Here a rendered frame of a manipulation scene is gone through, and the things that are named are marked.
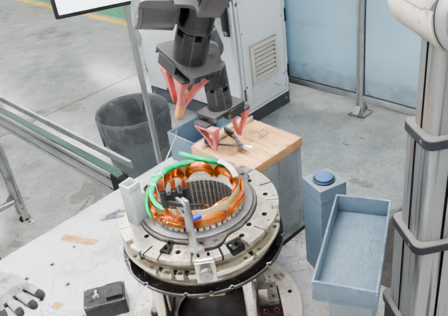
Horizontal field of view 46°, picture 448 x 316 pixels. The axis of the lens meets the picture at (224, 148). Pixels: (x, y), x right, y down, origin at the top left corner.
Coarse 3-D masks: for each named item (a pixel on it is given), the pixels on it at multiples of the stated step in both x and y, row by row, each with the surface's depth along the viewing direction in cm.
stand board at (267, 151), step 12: (240, 120) 140; (252, 132) 134; (276, 132) 132; (288, 132) 132; (252, 144) 129; (264, 144) 128; (276, 144) 127; (288, 144) 127; (300, 144) 129; (216, 156) 126; (228, 156) 125; (240, 156) 125; (252, 156) 124; (264, 156) 123; (276, 156) 124; (252, 168) 120; (264, 168) 122
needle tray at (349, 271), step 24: (336, 216) 108; (360, 216) 107; (384, 216) 106; (336, 240) 102; (360, 240) 101; (384, 240) 95; (336, 264) 97; (360, 264) 96; (312, 288) 89; (336, 288) 87; (360, 288) 86; (336, 312) 101; (360, 312) 99
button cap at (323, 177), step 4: (320, 172) 119; (324, 172) 118; (328, 172) 118; (316, 176) 118; (320, 176) 117; (324, 176) 117; (328, 176) 117; (332, 176) 117; (316, 180) 117; (320, 180) 116; (324, 180) 116; (328, 180) 116; (332, 180) 117
